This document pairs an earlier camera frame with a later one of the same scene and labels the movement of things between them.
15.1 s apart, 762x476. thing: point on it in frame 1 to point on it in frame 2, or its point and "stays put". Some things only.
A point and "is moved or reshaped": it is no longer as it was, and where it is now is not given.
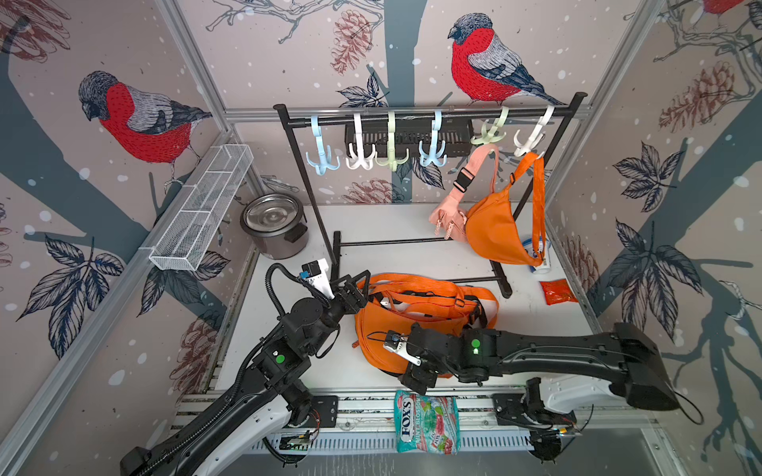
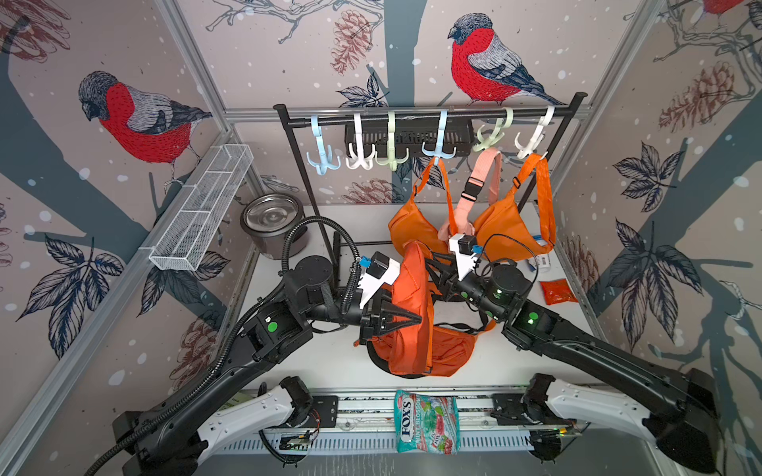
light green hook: [393, 161] stays put
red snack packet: [558, 292] stays put
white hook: [358, 159] stays put
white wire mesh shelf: [182, 244] stays put
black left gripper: [357, 299] to [374, 314]
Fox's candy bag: [427, 423] stays put
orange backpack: [401, 301] to [420, 222]
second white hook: [537, 134] stays put
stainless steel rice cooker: [278, 224] stays put
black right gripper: [421, 378] to [449, 283]
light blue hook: [325, 154] stays put
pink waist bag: [449, 219] is moved or reshaped
